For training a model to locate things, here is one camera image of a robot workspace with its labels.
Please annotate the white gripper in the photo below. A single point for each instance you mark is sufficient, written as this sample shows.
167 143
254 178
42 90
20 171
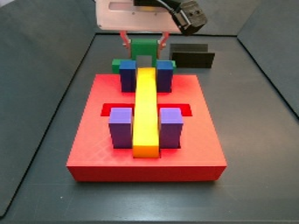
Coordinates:
118 15

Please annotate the green arch block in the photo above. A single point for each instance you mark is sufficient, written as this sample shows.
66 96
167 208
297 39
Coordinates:
144 54

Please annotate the red base board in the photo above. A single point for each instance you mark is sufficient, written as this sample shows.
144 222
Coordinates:
95 161

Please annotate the blue block rear left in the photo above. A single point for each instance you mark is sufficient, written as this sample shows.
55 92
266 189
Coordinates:
127 71

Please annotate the blue block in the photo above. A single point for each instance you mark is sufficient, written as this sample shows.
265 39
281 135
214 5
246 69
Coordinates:
127 71
164 75

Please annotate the blue block rear right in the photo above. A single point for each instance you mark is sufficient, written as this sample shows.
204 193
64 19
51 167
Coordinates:
164 75

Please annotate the black holder block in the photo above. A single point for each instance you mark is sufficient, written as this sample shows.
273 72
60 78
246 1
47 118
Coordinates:
191 55

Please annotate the purple block front left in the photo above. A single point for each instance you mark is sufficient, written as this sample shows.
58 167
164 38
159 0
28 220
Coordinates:
120 127

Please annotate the purple block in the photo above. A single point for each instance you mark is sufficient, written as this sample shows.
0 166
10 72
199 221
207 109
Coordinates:
171 128
120 127

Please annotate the purple block front right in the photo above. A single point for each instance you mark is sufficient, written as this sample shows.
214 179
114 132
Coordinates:
171 128

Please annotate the yellow long bar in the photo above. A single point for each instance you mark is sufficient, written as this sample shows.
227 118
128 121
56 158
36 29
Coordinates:
146 129

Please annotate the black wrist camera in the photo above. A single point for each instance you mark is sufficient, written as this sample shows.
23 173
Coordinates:
186 12

